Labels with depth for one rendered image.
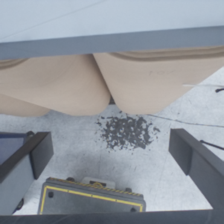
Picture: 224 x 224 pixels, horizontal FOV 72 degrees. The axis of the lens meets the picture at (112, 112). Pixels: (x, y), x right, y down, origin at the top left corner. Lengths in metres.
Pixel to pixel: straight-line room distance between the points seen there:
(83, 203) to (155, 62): 1.02
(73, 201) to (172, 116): 1.00
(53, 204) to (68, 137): 0.54
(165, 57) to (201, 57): 0.07
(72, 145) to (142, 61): 1.23
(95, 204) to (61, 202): 0.23
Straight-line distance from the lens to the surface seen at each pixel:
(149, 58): 0.34
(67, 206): 1.22
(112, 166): 1.41
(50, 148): 0.17
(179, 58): 0.35
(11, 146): 1.60
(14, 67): 0.41
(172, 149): 0.17
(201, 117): 1.51
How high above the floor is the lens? 1.37
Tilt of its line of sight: 80 degrees down
